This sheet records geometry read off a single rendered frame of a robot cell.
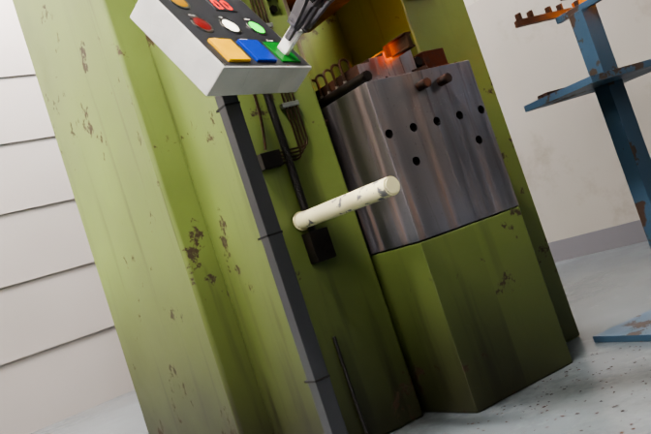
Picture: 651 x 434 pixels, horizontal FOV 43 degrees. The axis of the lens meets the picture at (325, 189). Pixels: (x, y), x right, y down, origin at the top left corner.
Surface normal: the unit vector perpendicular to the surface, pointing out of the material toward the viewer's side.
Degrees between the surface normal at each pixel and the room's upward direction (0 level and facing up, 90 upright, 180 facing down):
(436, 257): 90
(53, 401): 90
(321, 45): 90
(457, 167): 90
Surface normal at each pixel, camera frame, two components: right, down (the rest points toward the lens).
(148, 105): 0.49, -0.22
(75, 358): 0.65, -0.26
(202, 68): -0.53, 0.13
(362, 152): -0.81, 0.24
